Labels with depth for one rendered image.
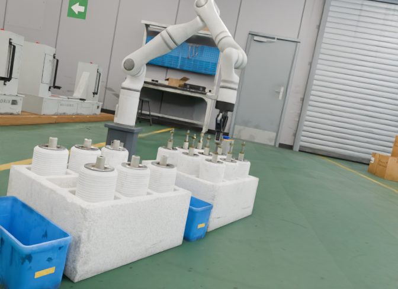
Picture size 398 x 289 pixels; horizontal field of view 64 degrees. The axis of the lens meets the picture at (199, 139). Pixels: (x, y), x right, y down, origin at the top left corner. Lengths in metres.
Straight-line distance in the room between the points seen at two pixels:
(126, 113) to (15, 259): 0.92
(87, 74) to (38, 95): 1.34
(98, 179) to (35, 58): 3.06
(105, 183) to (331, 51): 6.17
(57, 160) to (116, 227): 0.29
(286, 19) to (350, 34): 1.20
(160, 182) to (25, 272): 0.42
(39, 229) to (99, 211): 0.17
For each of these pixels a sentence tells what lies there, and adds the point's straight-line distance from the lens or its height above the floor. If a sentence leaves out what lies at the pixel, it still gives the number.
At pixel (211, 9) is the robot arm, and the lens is 1.42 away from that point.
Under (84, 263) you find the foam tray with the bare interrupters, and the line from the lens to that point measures 0.84.
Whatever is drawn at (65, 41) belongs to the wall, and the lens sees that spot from 7.43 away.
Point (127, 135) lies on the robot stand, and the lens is 1.51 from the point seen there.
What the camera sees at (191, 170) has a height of 0.19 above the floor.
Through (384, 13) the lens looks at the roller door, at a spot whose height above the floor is 2.81.
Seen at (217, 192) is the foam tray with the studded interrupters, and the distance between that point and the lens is 1.20.
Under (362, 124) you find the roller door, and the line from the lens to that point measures 6.82.
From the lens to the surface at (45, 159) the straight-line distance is 1.01.
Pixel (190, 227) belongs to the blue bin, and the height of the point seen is 0.05.
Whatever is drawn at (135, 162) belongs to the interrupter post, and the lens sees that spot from 0.92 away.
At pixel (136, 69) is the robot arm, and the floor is 0.57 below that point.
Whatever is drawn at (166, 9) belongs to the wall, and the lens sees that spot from 6.87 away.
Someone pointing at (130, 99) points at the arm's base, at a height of 0.43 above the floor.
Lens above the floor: 0.45
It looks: 5 degrees down
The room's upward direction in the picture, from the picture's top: 11 degrees clockwise
